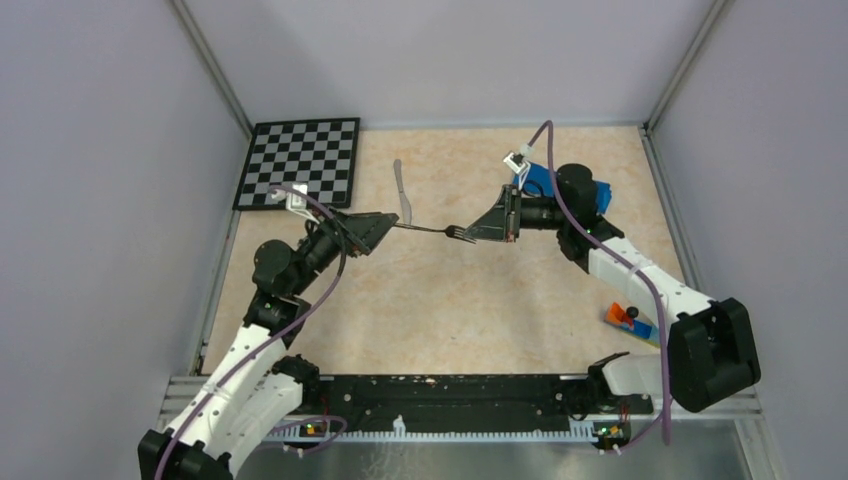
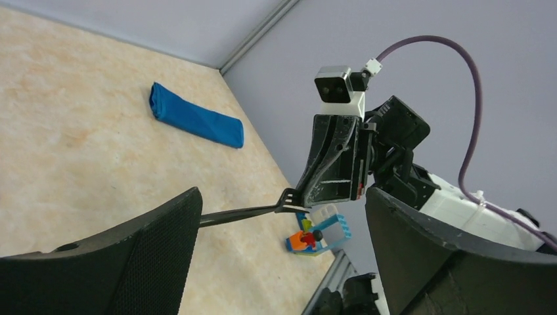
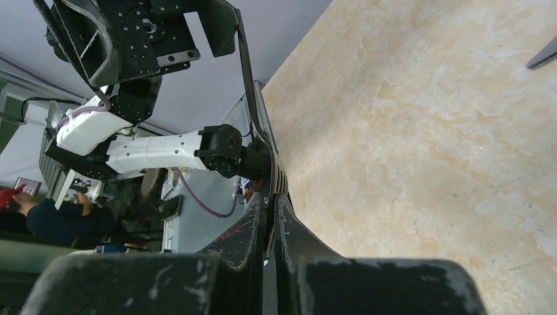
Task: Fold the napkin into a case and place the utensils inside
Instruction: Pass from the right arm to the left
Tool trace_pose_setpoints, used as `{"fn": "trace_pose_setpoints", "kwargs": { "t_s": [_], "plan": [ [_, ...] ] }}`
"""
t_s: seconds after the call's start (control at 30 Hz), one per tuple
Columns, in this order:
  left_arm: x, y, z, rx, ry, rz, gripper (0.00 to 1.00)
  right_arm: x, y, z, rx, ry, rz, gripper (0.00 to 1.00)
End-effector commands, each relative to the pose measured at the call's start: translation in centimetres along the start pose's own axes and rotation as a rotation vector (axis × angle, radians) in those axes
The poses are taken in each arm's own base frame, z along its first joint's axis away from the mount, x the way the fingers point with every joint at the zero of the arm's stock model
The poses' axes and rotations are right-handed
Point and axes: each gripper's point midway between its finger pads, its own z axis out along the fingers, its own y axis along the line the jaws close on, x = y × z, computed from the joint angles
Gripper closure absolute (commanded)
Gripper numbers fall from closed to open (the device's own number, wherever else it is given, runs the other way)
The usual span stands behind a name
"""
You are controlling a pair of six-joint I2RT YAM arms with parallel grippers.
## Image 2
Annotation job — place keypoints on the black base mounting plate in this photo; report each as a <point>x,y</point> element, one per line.
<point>356,297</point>

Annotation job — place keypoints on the orange toy piece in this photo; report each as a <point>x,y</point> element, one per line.
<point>303,240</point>

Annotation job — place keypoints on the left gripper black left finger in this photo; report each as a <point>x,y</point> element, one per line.
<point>137,267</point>

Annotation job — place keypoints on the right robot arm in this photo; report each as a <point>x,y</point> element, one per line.
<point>399,131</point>

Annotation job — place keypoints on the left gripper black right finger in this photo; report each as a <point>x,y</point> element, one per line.
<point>429,267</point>

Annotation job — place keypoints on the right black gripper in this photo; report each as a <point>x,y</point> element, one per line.
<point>339,159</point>

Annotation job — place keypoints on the blue cloth napkin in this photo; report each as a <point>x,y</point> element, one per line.
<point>171,109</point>

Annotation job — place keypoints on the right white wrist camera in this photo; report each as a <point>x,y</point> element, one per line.
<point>342,91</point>

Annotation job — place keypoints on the dark metal fork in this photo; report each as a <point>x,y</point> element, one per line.
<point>288,202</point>

